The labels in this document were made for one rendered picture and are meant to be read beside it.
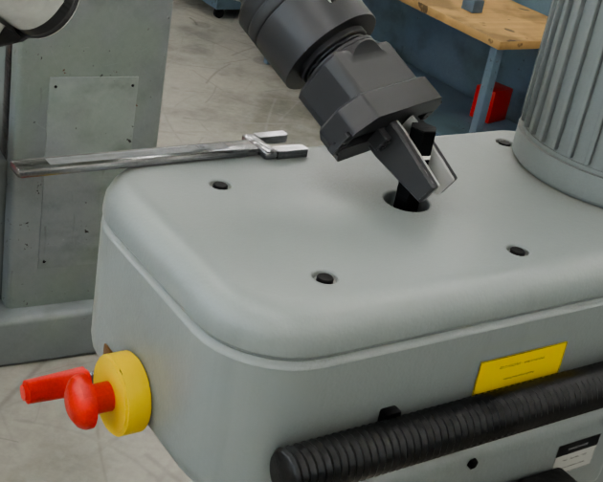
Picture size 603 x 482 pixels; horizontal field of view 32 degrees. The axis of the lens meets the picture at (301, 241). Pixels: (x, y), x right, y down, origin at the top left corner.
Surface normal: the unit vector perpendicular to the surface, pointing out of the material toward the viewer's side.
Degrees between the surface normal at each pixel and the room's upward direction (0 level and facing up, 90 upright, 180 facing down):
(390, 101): 31
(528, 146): 90
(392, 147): 90
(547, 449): 90
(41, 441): 0
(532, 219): 0
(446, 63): 90
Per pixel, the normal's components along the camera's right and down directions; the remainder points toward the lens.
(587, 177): -0.60, 0.27
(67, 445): 0.17, -0.88
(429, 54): -0.83, 0.12
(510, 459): 0.53, 0.46
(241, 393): -0.30, 0.38
